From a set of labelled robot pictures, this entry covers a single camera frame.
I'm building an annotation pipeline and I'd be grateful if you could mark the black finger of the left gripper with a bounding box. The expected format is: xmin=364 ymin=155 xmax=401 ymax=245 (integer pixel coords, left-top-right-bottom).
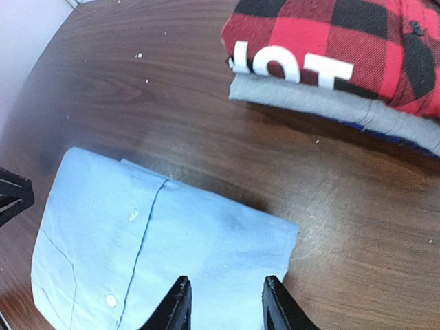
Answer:
xmin=1 ymin=168 xmax=34 ymax=226

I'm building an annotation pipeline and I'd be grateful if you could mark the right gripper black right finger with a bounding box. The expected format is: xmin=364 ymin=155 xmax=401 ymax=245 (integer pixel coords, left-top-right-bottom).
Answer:
xmin=262 ymin=276 xmax=319 ymax=330

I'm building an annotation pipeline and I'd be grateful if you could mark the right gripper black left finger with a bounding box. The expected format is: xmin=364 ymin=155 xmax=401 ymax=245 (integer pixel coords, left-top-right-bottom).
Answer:
xmin=139 ymin=276 xmax=192 ymax=330

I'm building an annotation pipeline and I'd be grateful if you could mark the light blue long sleeve shirt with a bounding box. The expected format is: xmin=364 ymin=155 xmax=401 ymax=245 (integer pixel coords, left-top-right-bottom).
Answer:
xmin=31 ymin=148 xmax=299 ymax=329

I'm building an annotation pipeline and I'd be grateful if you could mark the red black plaid folded shirt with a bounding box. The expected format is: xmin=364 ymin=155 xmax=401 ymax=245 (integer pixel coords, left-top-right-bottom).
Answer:
xmin=221 ymin=1 xmax=439 ymax=118

